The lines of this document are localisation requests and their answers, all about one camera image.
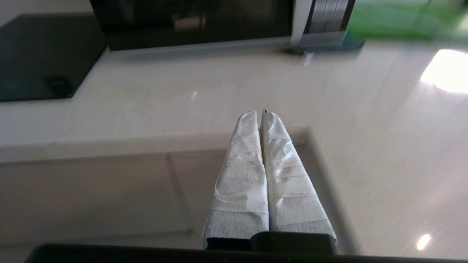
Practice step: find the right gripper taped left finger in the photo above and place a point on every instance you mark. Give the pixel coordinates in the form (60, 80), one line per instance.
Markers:
(241, 179)

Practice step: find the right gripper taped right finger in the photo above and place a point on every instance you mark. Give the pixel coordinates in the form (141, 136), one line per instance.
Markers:
(289, 182)

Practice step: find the black silver microwave oven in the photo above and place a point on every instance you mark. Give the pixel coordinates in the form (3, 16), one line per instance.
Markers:
(325, 18)

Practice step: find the dark cloth pad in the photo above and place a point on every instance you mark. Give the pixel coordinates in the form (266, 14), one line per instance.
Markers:
(329, 47)

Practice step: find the green plastic cutting board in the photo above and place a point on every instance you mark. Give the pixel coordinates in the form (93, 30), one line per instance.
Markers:
(395, 18)

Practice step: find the black glass induction cooktop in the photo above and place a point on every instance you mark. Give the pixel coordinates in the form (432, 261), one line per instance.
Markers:
(44, 54)

